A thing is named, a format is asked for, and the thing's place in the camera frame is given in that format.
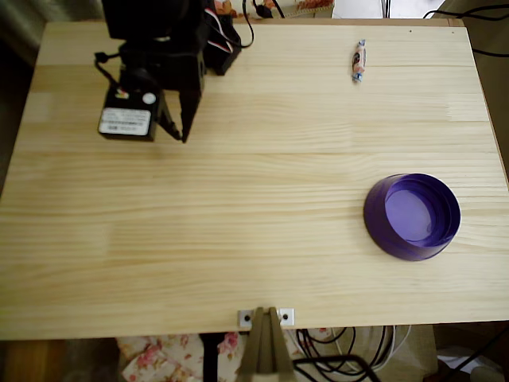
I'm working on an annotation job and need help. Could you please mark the white candy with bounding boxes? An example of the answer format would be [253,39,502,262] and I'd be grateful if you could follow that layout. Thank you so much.
[350,38,367,84]

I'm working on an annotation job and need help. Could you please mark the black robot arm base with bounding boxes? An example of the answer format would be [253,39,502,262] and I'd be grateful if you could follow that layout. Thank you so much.
[203,8,243,77]

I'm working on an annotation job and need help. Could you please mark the purple bowl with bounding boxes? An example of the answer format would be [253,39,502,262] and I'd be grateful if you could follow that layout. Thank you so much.
[363,172,462,263]

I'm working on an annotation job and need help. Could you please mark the floral cloth with beige trim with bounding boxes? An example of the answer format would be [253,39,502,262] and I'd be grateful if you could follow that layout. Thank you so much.
[214,0,336,19]

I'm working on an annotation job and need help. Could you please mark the black table leg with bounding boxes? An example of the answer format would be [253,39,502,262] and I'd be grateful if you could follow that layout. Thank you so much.
[198,333,228,382]

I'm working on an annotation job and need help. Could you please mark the black camera box with label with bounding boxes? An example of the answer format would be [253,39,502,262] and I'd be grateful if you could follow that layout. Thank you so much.
[97,85,159,142]

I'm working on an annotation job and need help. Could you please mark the red white servo wires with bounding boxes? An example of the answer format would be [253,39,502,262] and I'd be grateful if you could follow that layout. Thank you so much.
[204,8,235,53]

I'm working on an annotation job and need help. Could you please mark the black camera cable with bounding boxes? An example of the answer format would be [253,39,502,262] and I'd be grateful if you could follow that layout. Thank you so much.
[93,0,256,91]

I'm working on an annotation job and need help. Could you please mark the black cable with plug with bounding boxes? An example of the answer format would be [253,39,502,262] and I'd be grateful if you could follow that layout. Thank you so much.
[252,0,286,19]

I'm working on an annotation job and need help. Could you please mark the tan camera stand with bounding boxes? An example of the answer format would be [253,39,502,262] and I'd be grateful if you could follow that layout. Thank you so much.
[237,306,296,382]

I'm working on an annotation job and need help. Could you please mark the black cable bundle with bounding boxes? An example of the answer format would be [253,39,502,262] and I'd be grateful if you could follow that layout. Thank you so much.
[293,326,389,382]

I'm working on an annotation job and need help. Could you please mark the thin black cable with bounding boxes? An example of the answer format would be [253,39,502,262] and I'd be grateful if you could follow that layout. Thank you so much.
[472,46,509,59]
[422,6,509,21]

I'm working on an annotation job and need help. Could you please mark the white cable bundle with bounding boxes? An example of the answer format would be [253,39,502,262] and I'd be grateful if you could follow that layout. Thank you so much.
[333,325,413,373]

